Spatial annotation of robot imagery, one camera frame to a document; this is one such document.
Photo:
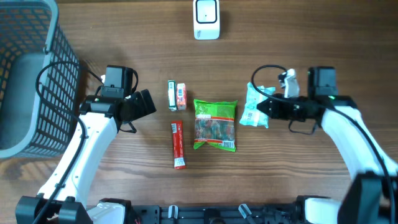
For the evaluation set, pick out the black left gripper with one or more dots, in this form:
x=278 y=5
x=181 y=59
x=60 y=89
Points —
x=142 y=109

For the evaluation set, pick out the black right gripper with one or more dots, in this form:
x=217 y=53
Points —
x=277 y=111

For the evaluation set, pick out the green gummy candy bag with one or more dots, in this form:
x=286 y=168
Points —
x=214 y=124

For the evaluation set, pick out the grey plastic mesh basket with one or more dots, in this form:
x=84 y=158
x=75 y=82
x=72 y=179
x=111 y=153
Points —
x=35 y=49

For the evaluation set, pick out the white barcode scanner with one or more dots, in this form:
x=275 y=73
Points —
x=206 y=19

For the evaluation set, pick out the green white small box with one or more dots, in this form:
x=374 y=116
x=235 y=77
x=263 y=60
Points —
x=172 y=95

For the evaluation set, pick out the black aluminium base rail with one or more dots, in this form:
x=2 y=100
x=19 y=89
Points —
x=211 y=214

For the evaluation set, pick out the orange Kleenex tissue pack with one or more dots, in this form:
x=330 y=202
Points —
x=181 y=96

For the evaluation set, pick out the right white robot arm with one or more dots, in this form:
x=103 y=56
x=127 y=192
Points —
x=372 y=196

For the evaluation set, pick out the light blue tissue pack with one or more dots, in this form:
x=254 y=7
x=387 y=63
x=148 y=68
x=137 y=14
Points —
x=251 y=115

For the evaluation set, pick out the red stick packet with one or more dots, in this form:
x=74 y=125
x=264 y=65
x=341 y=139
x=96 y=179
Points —
x=178 y=150

